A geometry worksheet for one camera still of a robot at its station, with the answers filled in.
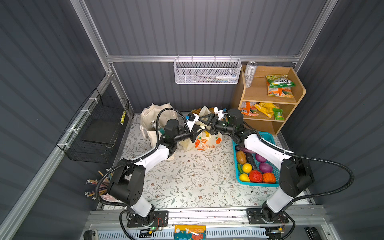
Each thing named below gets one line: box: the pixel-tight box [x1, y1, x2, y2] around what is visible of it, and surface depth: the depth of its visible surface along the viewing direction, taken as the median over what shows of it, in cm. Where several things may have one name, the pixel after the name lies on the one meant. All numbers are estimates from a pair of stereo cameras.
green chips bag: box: [265, 74, 296, 88], surface depth 88 cm
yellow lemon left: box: [242, 163, 253, 174], surface depth 88 cm
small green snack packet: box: [272, 108, 285, 120], surface depth 96 cm
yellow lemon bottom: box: [239, 173, 251, 182], surface depth 84 cm
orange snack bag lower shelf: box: [240, 101, 259, 117], surface depth 98 cm
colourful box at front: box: [174, 225, 207, 240], surface depth 71 cm
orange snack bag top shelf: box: [267, 82, 294, 98], surface depth 86 cm
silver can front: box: [150, 120, 157, 130], surface depth 98 cm
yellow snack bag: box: [254, 102, 280, 119], surface depth 98 cm
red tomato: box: [249, 170, 263, 183], surface depth 82 cm
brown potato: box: [236, 150, 247, 165], surface depth 92 cm
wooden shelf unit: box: [238, 65, 306, 135], surface depth 93 cm
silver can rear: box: [244, 61, 258, 88], surface depth 84 cm
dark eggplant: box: [246, 153, 257, 171], surface depth 92 cm
